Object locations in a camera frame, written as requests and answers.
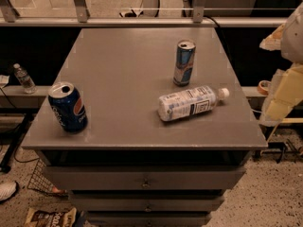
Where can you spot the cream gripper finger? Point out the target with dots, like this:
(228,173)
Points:
(273,41)
(285,92)

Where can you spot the blue silver redbull can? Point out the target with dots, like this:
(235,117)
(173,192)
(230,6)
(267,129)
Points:
(184,62)

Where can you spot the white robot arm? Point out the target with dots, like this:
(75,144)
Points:
(292,37)

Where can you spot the blue pepsi can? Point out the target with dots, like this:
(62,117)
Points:
(65,101)

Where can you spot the masking tape roll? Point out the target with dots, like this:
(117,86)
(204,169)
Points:
(263,87)

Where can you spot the clear plastic bottle lying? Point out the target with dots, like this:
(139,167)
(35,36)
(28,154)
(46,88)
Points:
(190,102)

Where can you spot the grey drawer cabinet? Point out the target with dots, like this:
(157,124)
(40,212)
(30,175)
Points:
(190,163)

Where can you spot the top drawer knob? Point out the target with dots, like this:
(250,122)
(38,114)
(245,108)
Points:
(146,184)

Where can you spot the drawer knob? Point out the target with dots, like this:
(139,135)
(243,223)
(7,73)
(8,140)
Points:
(147,209)
(146,184)

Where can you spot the middle drawer knob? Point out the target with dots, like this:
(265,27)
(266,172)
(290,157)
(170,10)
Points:
(147,209)

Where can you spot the small water bottle standing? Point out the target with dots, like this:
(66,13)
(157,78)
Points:
(24,78)

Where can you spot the grey metal railing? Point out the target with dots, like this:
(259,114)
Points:
(154,13)

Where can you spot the snack bag on floor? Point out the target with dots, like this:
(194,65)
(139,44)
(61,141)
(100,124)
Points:
(39,218)

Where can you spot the white shoe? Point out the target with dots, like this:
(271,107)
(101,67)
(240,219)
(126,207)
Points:
(8,190)

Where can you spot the yellow metal frame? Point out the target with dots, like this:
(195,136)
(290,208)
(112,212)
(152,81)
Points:
(270,131)

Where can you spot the wire mesh basket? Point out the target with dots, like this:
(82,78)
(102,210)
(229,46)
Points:
(39,183)

